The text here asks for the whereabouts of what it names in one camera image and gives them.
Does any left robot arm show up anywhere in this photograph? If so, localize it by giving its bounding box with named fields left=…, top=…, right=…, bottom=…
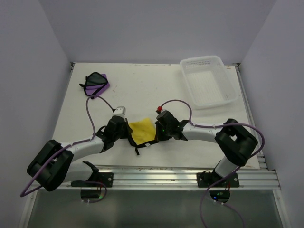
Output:
left=27, top=115, right=131, bottom=191

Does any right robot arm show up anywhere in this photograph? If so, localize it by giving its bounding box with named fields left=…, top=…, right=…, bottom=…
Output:
left=156, top=109, right=257, bottom=187

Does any purple grey towel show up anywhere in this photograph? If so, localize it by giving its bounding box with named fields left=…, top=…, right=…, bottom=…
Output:
left=79, top=72, right=110, bottom=97

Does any white plastic basket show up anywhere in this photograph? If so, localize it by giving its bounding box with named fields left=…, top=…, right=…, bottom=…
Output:
left=180, top=56, right=238, bottom=110

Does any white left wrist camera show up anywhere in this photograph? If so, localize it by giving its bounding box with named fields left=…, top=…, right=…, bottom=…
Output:
left=112, top=106, right=126, bottom=119

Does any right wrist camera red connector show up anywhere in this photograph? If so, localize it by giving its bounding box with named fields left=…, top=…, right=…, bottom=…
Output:
left=156, top=106, right=163, bottom=114

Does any aluminium mounting rail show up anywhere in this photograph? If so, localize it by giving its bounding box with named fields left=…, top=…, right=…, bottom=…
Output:
left=97, top=166, right=280, bottom=190

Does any left black base bracket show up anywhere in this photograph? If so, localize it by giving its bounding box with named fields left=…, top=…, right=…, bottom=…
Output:
left=71, top=172, right=114, bottom=188

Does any black base bracket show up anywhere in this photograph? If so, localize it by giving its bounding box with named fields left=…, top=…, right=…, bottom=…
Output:
left=71, top=172, right=114, bottom=188
left=196, top=171, right=240, bottom=188

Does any right black base bracket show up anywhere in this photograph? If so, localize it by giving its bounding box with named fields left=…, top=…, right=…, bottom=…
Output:
left=196, top=171, right=240, bottom=188

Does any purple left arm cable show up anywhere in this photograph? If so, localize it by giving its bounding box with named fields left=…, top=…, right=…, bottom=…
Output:
left=20, top=95, right=117, bottom=197

